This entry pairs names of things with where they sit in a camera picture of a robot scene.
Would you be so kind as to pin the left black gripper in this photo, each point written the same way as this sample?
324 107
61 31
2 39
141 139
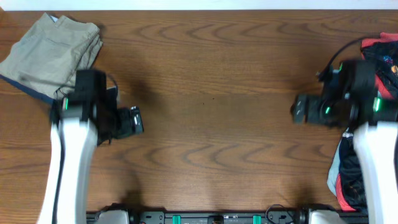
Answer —
126 128

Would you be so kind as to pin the light blue grey shirt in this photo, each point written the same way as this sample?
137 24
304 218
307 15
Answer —
333 173

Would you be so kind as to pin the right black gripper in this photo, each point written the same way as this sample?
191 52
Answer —
313 106

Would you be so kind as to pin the black and red jersey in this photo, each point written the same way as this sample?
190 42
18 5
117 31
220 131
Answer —
381 51

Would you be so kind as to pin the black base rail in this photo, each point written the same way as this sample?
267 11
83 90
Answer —
118 213

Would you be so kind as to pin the khaki beige shorts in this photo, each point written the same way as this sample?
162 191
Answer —
51 51

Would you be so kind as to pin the folded navy blue shorts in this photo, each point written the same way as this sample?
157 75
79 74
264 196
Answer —
23 84

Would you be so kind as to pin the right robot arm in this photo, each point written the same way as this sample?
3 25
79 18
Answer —
349 99

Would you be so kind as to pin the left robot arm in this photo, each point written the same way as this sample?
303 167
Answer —
81 120

